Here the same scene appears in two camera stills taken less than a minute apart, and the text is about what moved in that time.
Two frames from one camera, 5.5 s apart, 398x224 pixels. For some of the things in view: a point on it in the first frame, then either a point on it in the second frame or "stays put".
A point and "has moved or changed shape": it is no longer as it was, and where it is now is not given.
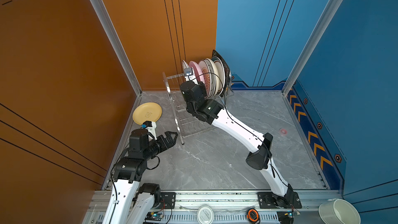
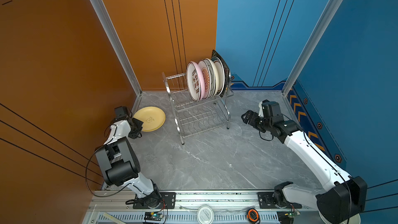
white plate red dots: x=184 y=65 has moved or changed shape
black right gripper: x=184 y=94 → x=254 y=115
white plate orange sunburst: x=206 y=73 stays put
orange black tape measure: x=253 y=216 stays put
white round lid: x=205 y=214 stays put
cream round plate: x=217 y=74 stays put
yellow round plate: x=146 y=111 has moved or changed shape
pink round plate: x=198 y=71 stays put
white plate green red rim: x=222 y=74 stays put
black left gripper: x=160 y=139 → x=138 y=124
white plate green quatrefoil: x=213 y=77 stays put
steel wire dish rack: x=187 y=124 stays put
